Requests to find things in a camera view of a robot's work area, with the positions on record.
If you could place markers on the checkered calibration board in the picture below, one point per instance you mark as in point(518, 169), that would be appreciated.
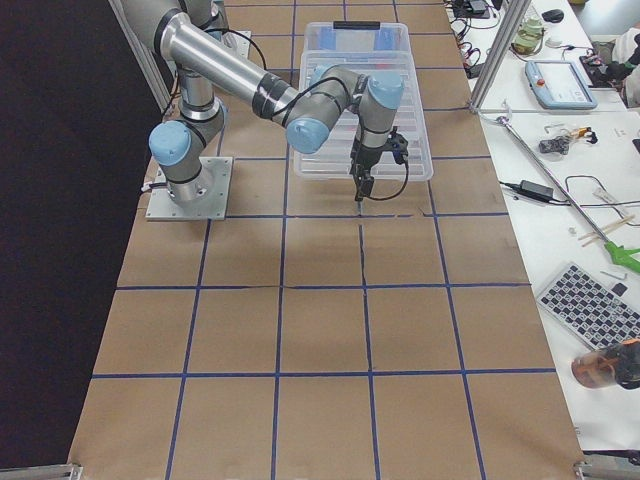
point(594, 314)

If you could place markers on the black box latch handle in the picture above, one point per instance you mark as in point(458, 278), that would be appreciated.
point(356, 25)

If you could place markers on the aluminium frame post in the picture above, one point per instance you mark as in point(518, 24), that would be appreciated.
point(502, 41)

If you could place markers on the long metal rod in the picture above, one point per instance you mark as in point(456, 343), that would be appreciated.
point(619, 254)

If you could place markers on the blue teach pendant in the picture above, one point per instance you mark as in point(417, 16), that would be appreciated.
point(557, 85)

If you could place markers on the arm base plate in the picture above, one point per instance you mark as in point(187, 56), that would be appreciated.
point(204, 198)

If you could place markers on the brown glass bottle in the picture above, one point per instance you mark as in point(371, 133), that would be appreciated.
point(616, 364)

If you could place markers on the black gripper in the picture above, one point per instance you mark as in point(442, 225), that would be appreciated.
point(366, 159)

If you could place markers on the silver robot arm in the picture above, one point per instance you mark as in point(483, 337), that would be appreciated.
point(177, 31)

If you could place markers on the clear plastic storage box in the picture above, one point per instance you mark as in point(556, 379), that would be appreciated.
point(321, 36)

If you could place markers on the black power adapter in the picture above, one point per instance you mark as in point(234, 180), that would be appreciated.
point(533, 191)

